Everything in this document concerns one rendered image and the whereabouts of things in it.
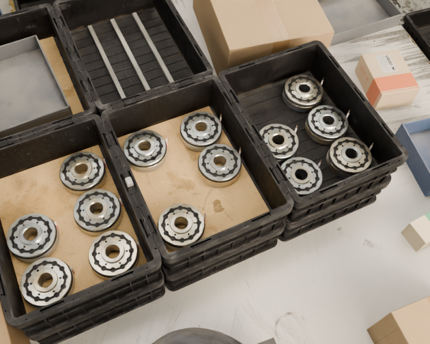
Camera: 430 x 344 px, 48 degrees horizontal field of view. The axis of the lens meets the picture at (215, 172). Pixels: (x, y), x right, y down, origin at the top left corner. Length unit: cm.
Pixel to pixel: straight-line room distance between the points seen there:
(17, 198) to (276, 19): 82
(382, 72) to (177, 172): 70
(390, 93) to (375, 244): 45
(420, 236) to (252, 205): 42
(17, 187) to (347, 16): 119
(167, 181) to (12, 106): 45
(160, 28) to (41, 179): 57
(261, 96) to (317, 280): 49
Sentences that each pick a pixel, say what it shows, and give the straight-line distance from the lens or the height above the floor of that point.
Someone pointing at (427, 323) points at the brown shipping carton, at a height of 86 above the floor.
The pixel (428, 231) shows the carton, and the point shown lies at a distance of 130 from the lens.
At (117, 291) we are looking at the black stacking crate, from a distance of 101.
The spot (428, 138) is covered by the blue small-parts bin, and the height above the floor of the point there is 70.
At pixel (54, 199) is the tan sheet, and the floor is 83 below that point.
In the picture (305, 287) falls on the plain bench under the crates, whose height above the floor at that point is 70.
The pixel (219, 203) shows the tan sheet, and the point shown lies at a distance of 112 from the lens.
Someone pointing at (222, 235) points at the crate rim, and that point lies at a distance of 98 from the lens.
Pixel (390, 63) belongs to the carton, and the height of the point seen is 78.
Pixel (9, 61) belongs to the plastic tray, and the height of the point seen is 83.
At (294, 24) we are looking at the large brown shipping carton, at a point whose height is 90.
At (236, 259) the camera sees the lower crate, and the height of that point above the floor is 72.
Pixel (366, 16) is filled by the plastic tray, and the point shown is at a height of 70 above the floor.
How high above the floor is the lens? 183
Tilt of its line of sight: 60 degrees down
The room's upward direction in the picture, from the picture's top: 5 degrees clockwise
